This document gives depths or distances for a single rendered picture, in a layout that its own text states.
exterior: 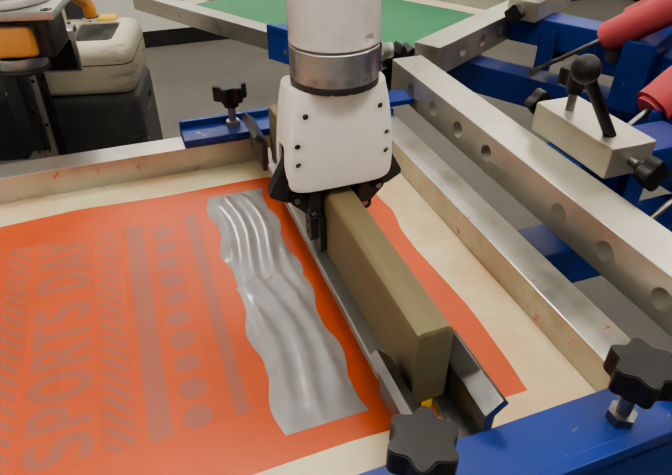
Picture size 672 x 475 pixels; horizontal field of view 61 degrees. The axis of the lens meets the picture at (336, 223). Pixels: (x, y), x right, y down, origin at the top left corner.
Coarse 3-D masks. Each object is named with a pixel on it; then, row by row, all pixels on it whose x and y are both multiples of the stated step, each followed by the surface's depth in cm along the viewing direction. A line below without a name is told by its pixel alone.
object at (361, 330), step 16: (288, 208) 64; (304, 224) 61; (304, 240) 60; (320, 256) 56; (336, 272) 54; (336, 288) 52; (352, 304) 51; (352, 320) 49; (368, 336) 48; (368, 352) 46
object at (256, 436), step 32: (416, 256) 63; (320, 288) 58; (448, 288) 58; (448, 320) 55; (256, 352) 51; (352, 352) 51; (480, 352) 51; (256, 384) 49; (512, 384) 49; (256, 416) 46; (352, 416) 46; (384, 416) 46; (160, 448) 44; (192, 448) 44; (224, 448) 44; (256, 448) 44; (288, 448) 44; (320, 448) 44
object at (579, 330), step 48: (144, 144) 76; (240, 144) 78; (0, 192) 70; (48, 192) 72; (432, 192) 69; (480, 240) 61; (528, 288) 54; (576, 288) 53; (576, 336) 49; (624, 336) 48
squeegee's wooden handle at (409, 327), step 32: (352, 192) 54; (352, 224) 50; (352, 256) 49; (384, 256) 46; (352, 288) 51; (384, 288) 43; (416, 288) 43; (384, 320) 45; (416, 320) 40; (384, 352) 46; (416, 352) 40; (448, 352) 41; (416, 384) 42
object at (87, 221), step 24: (192, 192) 73; (216, 192) 73; (264, 192) 73; (48, 216) 69; (72, 216) 69; (96, 216) 69; (120, 216) 69; (144, 216) 69; (168, 216) 69; (288, 216) 69; (384, 216) 69; (0, 240) 65; (24, 240) 65; (48, 240) 65; (216, 240) 65; (288, 240) 65; (408, 240) 65; (216, 264) 62; (312, 264) 62
